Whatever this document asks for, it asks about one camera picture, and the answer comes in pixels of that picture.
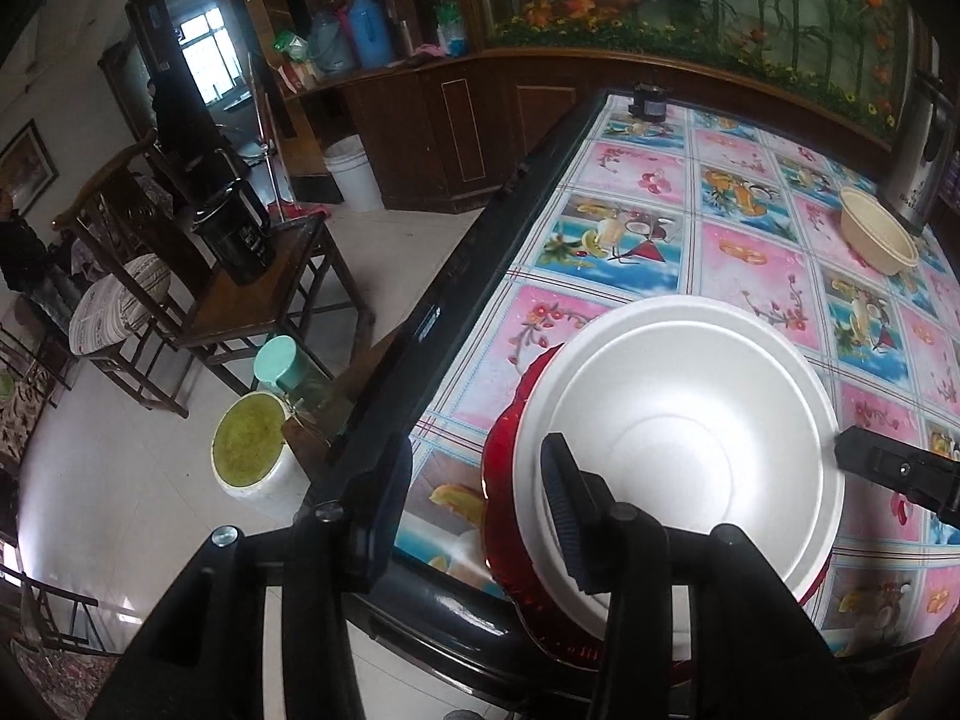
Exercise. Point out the floral seat cushion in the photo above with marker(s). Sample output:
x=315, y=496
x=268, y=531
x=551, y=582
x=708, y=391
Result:
x=22, y=405

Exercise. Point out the wooden side table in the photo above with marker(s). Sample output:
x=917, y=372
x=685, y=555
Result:
x=247, y=300

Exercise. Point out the patterned rug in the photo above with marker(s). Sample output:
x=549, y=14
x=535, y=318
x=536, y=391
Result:
x=45, y=679

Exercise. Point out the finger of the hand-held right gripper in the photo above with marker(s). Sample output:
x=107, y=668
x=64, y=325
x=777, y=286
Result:
x=900, y=469

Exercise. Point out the teal plastic cup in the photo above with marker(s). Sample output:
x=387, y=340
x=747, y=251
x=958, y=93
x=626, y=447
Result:
x=277, y=367

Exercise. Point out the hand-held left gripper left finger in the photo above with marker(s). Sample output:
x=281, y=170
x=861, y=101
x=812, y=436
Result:
x=390, y=495

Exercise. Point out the white bucket with green lid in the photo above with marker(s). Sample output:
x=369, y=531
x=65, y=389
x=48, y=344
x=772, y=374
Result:
x=247, y=442

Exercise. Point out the green plastic bag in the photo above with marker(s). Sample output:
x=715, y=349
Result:
x=292, y=45

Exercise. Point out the blue water jug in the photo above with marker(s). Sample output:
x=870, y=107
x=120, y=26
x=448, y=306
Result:
x=367, y=30

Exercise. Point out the black dining table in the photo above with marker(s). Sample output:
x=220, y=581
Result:
x=450, y=292

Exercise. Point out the steel electric kettle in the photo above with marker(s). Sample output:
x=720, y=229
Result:
x=919, y=165

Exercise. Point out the small black table object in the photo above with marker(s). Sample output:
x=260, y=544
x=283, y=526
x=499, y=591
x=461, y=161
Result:
x=649, y=101

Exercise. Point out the striped seat cushion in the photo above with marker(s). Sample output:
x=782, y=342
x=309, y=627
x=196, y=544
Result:
x=112, y=307

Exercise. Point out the grey water bottle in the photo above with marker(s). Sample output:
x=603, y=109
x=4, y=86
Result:
x=326, y=45

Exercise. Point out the framed wall picture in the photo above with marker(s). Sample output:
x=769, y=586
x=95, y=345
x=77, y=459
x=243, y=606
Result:
x=26, y=161

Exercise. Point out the printed floral tablecloth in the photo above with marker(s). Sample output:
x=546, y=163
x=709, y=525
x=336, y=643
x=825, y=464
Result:
x=750, y=255

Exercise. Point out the white plastic bucket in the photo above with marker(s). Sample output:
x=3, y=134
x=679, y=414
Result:
x=352, y=180

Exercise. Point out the beige disposable bowl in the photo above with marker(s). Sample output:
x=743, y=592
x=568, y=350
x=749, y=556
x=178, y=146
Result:
x=874, y=240

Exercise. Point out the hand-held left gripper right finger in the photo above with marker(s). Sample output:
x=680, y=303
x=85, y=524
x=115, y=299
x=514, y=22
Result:
x=559, y=495

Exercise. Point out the green plastic bottle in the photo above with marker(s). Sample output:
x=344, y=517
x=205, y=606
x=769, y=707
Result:
x=450, y=26

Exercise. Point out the dark wooden chair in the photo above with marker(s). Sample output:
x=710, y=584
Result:
x=135, y=210

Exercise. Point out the brown wooden cabinet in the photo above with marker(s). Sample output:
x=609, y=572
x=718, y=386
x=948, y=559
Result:
x=465, y=127

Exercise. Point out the black coffee maker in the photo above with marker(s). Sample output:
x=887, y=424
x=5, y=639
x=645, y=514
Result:
x=232, y=240

